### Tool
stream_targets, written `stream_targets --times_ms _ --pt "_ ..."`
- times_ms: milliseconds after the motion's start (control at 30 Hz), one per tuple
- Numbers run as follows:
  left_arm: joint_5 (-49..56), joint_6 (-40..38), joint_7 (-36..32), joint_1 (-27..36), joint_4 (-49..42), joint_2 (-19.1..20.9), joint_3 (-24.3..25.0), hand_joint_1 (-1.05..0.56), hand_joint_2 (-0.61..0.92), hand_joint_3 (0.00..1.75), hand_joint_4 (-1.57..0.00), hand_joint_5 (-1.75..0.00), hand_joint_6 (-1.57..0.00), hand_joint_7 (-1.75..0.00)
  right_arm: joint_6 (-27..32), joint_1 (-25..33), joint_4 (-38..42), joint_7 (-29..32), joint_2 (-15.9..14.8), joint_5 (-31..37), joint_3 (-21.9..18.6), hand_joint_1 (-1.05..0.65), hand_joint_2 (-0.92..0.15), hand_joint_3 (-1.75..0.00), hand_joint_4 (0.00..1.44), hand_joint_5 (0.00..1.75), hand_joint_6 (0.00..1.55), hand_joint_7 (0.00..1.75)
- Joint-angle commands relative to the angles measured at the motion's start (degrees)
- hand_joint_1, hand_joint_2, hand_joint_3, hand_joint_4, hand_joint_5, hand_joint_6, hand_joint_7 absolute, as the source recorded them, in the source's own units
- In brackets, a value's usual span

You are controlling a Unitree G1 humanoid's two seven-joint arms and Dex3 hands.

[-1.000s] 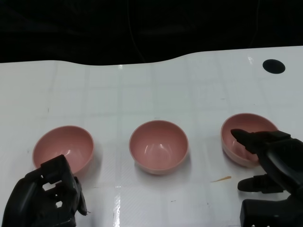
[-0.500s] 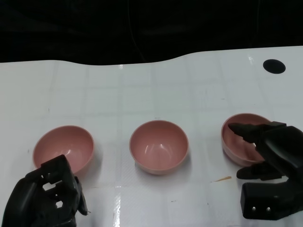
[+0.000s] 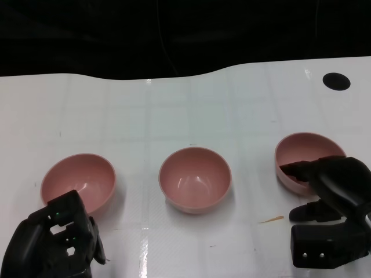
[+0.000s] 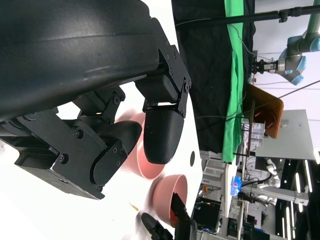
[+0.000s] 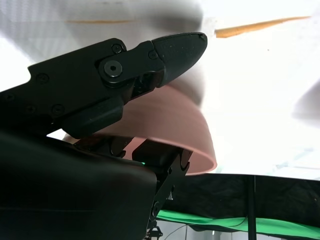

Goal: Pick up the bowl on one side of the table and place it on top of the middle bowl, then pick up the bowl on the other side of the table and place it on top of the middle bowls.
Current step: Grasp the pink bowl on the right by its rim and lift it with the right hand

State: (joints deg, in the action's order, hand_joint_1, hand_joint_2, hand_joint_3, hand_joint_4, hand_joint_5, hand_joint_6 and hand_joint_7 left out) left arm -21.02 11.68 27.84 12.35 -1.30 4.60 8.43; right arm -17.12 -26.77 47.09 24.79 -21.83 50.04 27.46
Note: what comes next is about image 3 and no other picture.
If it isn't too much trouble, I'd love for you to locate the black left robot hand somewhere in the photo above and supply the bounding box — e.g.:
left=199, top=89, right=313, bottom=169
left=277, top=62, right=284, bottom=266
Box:
left=0, top=189, right=107, bottom=278

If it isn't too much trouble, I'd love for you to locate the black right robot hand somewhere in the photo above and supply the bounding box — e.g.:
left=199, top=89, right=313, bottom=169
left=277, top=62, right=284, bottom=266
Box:
left=279, top=156, right=371, bottom=224

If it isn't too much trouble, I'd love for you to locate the pink plastic bowl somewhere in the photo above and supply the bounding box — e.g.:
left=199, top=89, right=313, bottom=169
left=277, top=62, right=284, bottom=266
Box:
left=158, top=147, right=232, bottom=215
left=40, top=153, right=117, bottom=215
left=274, top=132, right=348, bottom=197

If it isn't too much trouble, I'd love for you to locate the small orange sliver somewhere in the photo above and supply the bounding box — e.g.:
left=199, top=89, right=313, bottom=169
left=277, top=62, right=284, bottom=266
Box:
left=257, top=215, right=284, bottom=224

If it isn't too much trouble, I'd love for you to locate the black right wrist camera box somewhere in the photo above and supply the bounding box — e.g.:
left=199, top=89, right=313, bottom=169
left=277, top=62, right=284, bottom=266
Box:
left=290, top=214, right=371, bottom=269

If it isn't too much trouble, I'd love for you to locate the black round table cable hole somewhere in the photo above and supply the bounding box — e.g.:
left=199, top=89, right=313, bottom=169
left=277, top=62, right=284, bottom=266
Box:
left=322, top=72, right=351, bottom=92

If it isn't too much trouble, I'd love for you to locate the thin dark hanging cable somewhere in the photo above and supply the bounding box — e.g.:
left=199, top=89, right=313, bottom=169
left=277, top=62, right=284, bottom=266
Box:
left=157, top=0, right=178, bottom=78

